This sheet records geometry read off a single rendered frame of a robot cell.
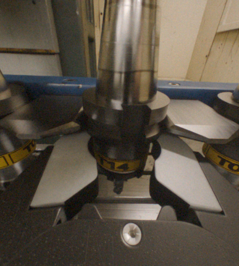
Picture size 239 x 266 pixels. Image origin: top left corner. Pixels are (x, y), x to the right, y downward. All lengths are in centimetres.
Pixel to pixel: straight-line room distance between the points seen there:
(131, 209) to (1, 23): 80
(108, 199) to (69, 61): 60
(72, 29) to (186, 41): 73
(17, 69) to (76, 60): 27
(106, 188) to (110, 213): 7
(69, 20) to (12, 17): 20
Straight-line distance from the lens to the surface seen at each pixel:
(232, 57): 85
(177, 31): 112
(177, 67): 113
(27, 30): 74
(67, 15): 73
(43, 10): 71
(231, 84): 21
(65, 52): 73
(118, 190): 16
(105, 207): 40
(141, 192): 44
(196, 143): 86
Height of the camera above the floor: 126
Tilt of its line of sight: 32 degrees down
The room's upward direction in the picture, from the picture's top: 2 degrees clockwise
